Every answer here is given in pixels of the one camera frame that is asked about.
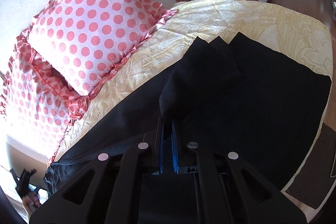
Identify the cream patterned bedspread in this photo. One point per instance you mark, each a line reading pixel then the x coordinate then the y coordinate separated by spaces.
pixel 296 35

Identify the dark floor mat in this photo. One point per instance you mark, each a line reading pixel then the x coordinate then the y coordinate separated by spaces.
pixel 313 182

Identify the polka dot pillow near door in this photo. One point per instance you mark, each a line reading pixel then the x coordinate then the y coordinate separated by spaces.
pixel 86 40

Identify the wooden cabinet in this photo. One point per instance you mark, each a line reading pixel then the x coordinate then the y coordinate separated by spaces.
pixel 304 1

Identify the polka dot pillow near window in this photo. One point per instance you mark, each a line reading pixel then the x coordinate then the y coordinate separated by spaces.
pixel 37 107

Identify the person's left hand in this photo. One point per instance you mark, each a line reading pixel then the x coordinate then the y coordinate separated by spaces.
pixel 31 202

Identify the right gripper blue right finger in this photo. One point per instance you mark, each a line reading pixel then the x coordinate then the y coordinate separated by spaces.
pixel 184 158

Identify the black pants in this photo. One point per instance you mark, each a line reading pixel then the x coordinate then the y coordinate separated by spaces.
pixel 239 96

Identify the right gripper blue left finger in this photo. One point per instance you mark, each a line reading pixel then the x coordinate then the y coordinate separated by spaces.
pixel 158 149

